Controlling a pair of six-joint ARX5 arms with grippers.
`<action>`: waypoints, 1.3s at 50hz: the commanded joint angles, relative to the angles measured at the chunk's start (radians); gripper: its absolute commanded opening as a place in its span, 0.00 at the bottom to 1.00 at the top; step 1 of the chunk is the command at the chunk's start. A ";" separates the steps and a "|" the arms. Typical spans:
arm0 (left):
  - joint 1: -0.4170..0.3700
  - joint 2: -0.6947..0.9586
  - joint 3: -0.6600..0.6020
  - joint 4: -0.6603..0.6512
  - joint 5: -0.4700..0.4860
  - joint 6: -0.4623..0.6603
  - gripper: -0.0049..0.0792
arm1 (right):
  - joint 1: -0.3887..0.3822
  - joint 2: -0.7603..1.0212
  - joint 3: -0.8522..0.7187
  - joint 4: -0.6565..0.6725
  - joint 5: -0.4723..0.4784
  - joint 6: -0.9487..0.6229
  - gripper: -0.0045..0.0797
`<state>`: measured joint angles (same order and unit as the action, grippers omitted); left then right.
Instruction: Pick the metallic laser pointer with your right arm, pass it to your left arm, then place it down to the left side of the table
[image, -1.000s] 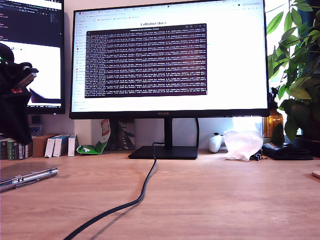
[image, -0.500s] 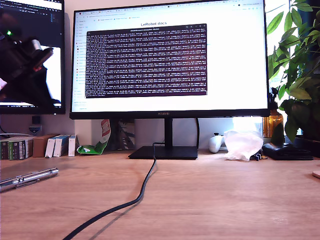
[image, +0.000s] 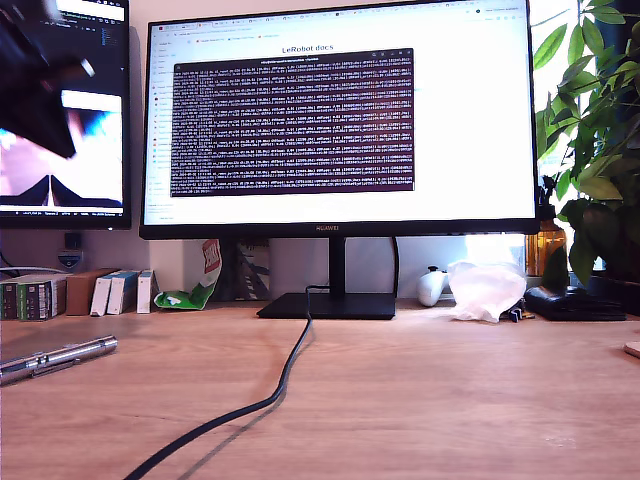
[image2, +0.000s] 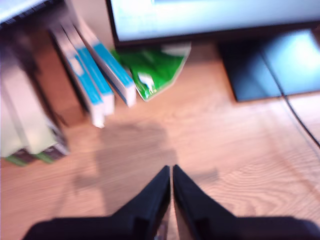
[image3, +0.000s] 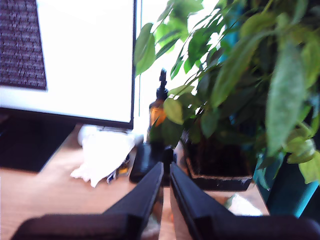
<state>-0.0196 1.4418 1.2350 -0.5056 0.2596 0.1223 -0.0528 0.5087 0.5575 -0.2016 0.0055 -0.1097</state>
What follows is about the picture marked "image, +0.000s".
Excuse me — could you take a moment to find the metallic silver laser pointer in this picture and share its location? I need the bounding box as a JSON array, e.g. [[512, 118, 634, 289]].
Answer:
[[0, 334, 120, 387]]

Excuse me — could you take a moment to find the blue shield badge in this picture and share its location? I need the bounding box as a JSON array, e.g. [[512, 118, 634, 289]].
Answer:
[[56, 249, 85, 272]]

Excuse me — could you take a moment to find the brown cardboard box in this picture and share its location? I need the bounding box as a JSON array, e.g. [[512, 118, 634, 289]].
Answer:
[[65, 269, 120, 316]]

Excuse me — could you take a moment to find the green barcode small box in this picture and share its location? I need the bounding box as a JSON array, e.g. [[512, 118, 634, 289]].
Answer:
[[17, 277, 68, 321]]

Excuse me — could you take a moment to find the dark green small box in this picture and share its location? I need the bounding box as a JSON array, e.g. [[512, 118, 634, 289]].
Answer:
[[0, 280, 20, 321]]

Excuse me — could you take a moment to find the white and blue box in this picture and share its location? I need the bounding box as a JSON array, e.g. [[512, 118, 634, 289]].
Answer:
[[106, 270, 141, 316], [89, 276, 117, 317], [136, 269, 158, 315]]

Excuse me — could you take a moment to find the green snack bag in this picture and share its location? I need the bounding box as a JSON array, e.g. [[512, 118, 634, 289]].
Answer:
[[152, 238, 223, 311]]

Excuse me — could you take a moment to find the grey patterned box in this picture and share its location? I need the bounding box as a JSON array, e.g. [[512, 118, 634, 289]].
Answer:
[[222, 238, 271, 301]]

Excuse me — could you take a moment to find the large black Huawei monitor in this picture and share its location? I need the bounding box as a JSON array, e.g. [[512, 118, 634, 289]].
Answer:
[[138, 0, 542, 320]]

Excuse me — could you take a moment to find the crumpled clear plastic bag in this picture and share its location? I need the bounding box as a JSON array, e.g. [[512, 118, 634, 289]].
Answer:
[[446, 259, 528, 324]]

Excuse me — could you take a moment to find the amber glass pump bottle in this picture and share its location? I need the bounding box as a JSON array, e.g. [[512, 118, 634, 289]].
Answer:
[[525, 174, 569, 279]]

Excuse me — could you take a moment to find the green leafy houseplant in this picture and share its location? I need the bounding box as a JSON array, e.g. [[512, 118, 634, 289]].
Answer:
[[532, 0, 640, 286]]

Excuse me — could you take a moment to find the black leather pouch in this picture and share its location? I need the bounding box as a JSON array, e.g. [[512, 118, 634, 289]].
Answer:
[[523, 285, 629, 322]]

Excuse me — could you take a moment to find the dark plant pot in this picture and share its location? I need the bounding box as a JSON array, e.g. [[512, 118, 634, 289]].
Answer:
[[587, 273, 640, 308]]

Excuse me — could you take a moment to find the black monitor with camera feed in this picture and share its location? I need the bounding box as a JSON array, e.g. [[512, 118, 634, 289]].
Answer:
[[0, 0, 134, 231]]

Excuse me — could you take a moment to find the thin white cable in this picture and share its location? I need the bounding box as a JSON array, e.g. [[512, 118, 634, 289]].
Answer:
[[0, 266, 71, 277]]

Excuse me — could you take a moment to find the thick black table cable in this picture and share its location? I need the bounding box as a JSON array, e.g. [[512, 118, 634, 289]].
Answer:
[[122, 284, 331, 480]]

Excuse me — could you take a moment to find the black monitor power cable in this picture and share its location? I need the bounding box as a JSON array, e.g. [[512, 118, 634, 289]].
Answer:
[[390, 237, 401, 297]]

